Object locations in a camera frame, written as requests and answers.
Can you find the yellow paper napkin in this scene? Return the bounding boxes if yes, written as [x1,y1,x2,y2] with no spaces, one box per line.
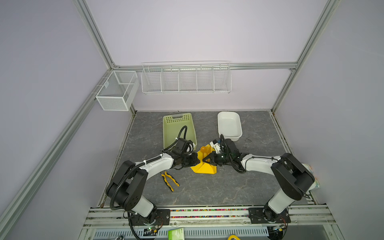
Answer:
[191,150,217,175]

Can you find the green perforated plastic basket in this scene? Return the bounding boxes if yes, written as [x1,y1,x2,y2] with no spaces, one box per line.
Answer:
[163,113,198,150]

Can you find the orange wooden spoon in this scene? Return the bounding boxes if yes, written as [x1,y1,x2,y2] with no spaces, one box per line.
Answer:
[200,145,212,159]

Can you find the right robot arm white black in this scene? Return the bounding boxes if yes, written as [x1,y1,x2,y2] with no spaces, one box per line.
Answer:
[202,135,317,223]

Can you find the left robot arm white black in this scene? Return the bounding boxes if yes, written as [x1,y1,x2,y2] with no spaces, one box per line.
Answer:
[106,126,200,224]

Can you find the yellow black pliers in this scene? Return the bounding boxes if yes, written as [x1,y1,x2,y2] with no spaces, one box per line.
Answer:
[160,170,180,193]

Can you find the white oval plastic tub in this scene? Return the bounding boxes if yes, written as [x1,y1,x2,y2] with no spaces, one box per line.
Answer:
[218,112,243,142]

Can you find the green white small box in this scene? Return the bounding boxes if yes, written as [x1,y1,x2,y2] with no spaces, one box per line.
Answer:
[168,228,185,240]

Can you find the yellow tape measure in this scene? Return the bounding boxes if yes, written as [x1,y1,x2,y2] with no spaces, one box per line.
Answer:
[228,235,240,240]

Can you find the small white mesh basket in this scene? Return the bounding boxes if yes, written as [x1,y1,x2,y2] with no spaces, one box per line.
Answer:
[96,71,140,112]

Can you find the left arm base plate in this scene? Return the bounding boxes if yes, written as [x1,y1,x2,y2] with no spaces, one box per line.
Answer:
[129,208,171,226]

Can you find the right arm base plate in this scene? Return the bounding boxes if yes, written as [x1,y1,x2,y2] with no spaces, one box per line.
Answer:
[248,206,291,224]

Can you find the long white wire shelf basket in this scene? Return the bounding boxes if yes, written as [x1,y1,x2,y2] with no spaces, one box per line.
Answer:
[142,61,232,94]

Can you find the aluminium frame rail base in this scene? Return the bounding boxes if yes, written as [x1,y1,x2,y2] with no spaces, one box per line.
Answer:
[79,205,344,240]

